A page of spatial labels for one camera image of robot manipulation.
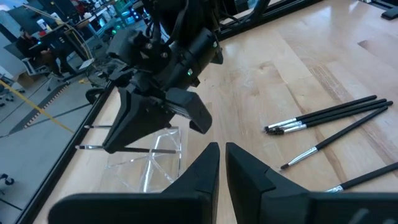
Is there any clear acrylic organizer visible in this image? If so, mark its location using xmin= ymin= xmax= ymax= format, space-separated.
xmin=104 ymin=126 xmax=183 ymax=194

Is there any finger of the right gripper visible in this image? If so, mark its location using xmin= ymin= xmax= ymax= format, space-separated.
xmin=101 ymin=88 xmax=175 ymax=154

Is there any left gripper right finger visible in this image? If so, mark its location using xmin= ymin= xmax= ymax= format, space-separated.
xmin=225 ymin=142 xmax=398 ymax=224

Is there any person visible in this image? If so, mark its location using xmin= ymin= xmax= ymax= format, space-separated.
xmin=15 ymin=27 xmax=65 ymax=78

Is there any yellow hanging cable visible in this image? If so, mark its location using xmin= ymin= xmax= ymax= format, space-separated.
xmin=0 ymin=79 xmax=76 ymax=134

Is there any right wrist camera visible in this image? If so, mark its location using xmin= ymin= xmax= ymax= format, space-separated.
xmin=106 ymin=29 xmax=175 ymax=75

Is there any black table edge bracket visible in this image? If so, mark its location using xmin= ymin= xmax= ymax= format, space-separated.
xmin=381 ymin=5 xmax=398 ymax=21

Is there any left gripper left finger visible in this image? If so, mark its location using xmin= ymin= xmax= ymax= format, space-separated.
xmin=47 ymin=142 xmax=221 ymax=224

